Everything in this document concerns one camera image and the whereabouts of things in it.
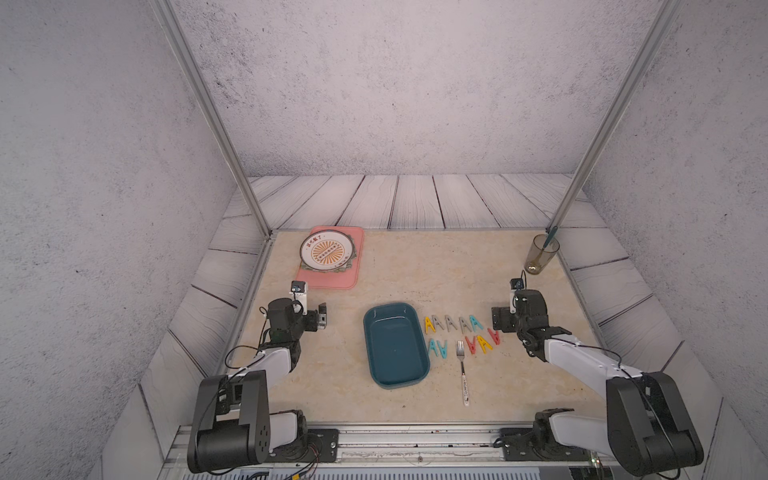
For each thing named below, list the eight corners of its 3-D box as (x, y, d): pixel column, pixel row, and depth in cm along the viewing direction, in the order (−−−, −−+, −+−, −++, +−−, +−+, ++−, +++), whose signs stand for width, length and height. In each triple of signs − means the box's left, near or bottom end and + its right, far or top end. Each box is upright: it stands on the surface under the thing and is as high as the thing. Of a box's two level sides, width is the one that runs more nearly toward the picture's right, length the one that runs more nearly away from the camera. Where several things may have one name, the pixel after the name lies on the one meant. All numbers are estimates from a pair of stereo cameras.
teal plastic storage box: (372, 394, 83) (371, 387, 79) (363, 317, 99) (361, 307, 94) (432, 382, 85) (434, 375, 80) (413, 309, 101) (414, 299, 96)
